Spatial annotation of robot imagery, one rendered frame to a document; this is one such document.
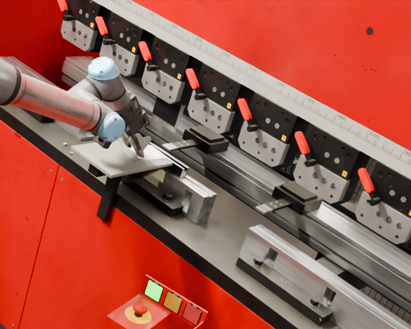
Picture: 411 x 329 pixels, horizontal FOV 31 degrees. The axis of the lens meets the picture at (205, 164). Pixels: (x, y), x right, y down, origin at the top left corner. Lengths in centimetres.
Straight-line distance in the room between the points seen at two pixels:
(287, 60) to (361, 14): 24
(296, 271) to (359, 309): 20
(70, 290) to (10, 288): 34
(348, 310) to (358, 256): 29
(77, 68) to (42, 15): 25
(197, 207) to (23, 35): 110
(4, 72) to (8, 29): 123
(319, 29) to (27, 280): 140
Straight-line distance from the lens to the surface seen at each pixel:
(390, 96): 188
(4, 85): 173
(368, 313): 203
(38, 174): 260
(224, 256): 218
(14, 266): 280
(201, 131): 253
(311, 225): 236
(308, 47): 198
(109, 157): 224
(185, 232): 223
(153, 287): 204
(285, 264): 212
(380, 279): 229
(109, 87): 207
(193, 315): 201
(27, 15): 298
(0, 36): 294
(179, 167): 231
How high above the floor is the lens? 195
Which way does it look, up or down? 23 degrees down
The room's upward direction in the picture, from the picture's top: 19 degrees clockwise
